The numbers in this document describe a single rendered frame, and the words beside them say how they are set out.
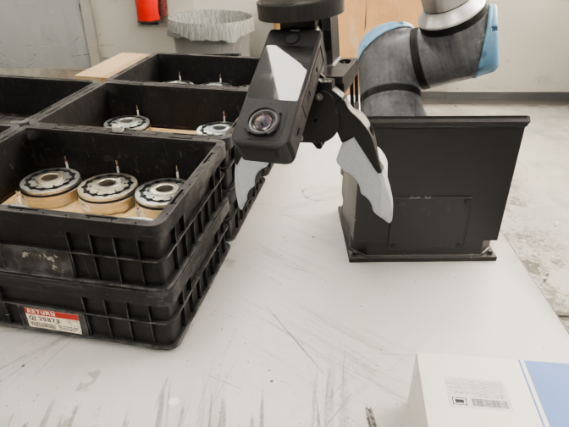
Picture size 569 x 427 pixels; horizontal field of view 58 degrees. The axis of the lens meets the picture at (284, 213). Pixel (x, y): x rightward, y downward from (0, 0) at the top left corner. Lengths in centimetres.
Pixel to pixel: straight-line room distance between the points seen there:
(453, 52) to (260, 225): 50
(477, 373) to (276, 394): 27
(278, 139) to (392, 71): 65
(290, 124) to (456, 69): 66
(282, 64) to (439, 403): 42
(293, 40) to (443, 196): 60
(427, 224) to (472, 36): 33
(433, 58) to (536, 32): 338
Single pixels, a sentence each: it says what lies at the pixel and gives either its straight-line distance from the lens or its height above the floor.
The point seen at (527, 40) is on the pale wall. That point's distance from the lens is 435.
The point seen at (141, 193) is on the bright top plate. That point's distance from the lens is 92.
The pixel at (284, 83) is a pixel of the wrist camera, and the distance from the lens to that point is 40.
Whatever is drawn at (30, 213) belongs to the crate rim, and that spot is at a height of 93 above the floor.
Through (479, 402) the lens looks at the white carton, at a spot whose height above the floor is 79.
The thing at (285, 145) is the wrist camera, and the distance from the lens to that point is 37.
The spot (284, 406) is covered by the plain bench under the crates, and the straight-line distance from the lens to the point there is 74.
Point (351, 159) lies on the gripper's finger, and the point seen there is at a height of 109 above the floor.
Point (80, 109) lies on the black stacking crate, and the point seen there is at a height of 90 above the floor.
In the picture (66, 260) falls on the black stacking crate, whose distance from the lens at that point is 79.
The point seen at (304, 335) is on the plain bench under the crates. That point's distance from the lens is 84.
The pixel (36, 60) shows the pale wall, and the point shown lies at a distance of 442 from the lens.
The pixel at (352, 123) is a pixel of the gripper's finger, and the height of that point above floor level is 112.
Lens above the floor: 127
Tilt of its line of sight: 30 degrees down
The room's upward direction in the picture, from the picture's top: straight up
